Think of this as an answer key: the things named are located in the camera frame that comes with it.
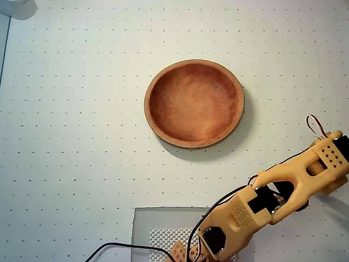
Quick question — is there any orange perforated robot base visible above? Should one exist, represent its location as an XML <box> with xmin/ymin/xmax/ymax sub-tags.
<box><xmin>170</xmin><ymin>242</ymin><xmax>208</xmax><ymax>262</ymax></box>

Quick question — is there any brown wooden bowl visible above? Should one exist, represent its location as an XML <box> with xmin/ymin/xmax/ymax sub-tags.
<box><xmin>143</xmin><ymin>58</ymin><xmax>245</xmax><ymax>149</ymax></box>

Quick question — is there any white woven grip mat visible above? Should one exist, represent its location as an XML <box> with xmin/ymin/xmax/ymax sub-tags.
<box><xmin>149</xmin><ymin>227</ymin><xmax>202</xmax><ymax>262</ymax></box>

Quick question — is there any white cylindrical object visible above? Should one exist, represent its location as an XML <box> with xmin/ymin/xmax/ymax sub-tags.
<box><xmin>0</xmin><ymin>0</ymin><xmax>38</xmax><ymax>20</ymax></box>

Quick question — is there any black camera cable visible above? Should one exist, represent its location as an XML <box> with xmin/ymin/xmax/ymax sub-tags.
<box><xmin>84</xmin><ymin>147</ymin><xmax>314</xmax><ymax>262</ymax></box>

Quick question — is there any red white servo wire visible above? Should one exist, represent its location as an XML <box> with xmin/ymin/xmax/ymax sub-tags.
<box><xmin>306</xmin><ymin>114</ymin><xmax>329</xmax><ymax>140</ymax></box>

